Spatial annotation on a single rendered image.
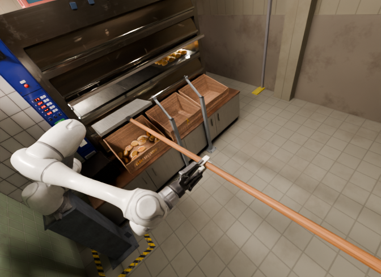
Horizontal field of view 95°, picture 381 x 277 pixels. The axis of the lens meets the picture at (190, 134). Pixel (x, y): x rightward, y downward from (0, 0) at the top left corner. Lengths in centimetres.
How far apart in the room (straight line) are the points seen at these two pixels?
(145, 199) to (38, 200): 104
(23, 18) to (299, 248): 297
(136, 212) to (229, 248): 163
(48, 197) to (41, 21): 131
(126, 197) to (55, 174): 37
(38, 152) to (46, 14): 125
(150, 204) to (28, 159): 59
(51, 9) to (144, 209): 173
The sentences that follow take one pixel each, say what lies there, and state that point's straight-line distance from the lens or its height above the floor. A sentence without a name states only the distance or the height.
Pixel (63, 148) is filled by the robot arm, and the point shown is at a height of 160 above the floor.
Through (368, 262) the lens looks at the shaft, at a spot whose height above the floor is 147.
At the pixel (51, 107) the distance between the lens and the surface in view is 202.
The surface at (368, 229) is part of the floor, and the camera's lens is 251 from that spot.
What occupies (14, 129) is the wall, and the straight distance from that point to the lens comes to 211.
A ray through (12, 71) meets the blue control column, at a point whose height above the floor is 178.
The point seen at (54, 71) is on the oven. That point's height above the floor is 167.
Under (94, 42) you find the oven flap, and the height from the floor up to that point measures 176.
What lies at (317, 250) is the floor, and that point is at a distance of 226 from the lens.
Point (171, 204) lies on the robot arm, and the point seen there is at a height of 139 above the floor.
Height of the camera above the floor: 208
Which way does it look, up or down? 43 degrees down
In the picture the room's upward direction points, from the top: 16 degrees counter-clockwise
